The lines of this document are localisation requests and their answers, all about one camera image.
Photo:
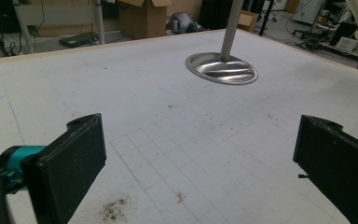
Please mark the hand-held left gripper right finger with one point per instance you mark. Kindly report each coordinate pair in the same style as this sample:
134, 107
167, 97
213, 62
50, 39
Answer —
338, 161

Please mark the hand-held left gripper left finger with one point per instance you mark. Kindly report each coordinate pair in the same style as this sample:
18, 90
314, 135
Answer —
65, 168

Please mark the metal utensil rack stand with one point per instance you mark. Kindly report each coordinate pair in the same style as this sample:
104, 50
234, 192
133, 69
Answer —
223, 70

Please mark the white cabinet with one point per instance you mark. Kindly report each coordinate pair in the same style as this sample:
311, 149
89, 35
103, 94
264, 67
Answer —
309, 11

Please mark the black tripod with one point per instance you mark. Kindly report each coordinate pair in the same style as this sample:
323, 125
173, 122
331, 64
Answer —
267, 17

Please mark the white grid mat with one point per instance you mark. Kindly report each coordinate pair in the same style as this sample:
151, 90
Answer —
167, 124

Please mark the small cardboard box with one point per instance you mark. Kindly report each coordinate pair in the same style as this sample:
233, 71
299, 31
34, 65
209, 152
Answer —
247, 21

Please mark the flat black device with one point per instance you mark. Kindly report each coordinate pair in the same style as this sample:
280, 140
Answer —
79, 39

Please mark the large open cardboard box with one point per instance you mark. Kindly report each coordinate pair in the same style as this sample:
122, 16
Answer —
143, 18

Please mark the grey bag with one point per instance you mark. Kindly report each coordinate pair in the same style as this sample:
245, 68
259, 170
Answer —
183, 23

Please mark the white stand frame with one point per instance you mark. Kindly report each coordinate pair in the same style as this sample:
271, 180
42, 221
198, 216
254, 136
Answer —
99, 21

